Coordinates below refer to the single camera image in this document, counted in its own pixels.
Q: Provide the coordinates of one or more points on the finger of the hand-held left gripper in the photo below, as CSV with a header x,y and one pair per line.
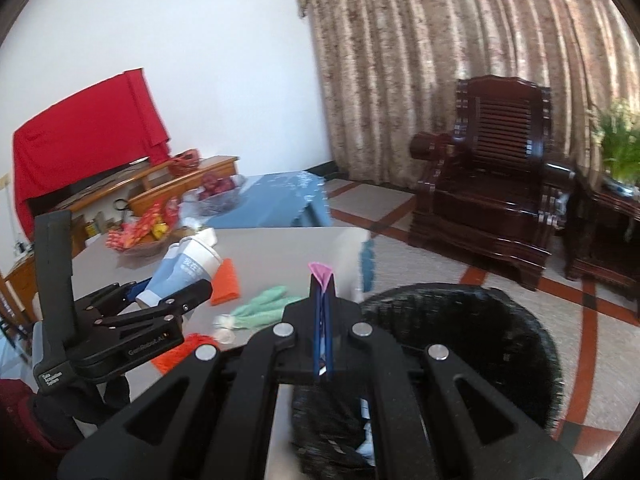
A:
x,y
112,297
170,302

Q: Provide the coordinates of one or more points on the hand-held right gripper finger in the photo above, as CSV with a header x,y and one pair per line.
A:
x,y
316,330
327,330

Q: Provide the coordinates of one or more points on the white and blue box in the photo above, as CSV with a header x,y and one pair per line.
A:
x,y
182,270

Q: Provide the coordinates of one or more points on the black lined trash bin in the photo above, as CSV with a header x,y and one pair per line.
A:
x,y
475,340

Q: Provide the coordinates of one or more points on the person's left forearm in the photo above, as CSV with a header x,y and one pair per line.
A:
x,y
20,420

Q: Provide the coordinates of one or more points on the person's left hand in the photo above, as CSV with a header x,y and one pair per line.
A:
x,y
100,400

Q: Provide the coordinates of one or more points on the green rubber glove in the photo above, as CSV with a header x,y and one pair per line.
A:
x,y
265,305

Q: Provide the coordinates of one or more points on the woven basket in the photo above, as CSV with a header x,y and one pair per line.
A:
x,y
150,249

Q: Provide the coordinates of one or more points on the white knotted rag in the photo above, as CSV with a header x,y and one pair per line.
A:
x,y
223,327

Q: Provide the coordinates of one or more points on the pile of red snack packets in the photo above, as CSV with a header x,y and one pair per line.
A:
x,y
145,222

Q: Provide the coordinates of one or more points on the grey table cover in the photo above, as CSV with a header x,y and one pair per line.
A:
x,y
280,250

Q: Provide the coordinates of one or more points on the glass fruit bowl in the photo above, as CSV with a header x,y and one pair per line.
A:
x,y
220,202

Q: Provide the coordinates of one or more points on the wooden television cabinet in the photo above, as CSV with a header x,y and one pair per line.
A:
x,y
160,185

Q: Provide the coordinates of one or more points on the red apple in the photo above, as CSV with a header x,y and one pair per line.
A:
x,y
228,185
212,182

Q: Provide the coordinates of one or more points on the blue tablecloth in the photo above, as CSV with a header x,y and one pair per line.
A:
x,y
270,200

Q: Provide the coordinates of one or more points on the red cloth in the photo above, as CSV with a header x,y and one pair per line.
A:
x,y
85,130

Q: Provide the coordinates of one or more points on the dark wooden armchair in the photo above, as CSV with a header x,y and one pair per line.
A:
x,y
500,200

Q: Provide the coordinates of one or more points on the floral beige curtain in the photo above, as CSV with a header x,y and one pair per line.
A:
x,y
425,60

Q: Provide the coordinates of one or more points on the dark wooden side table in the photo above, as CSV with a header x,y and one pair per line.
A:
x,y
605,240

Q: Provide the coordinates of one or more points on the potted green plant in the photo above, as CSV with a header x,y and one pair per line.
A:
x,y
620,145

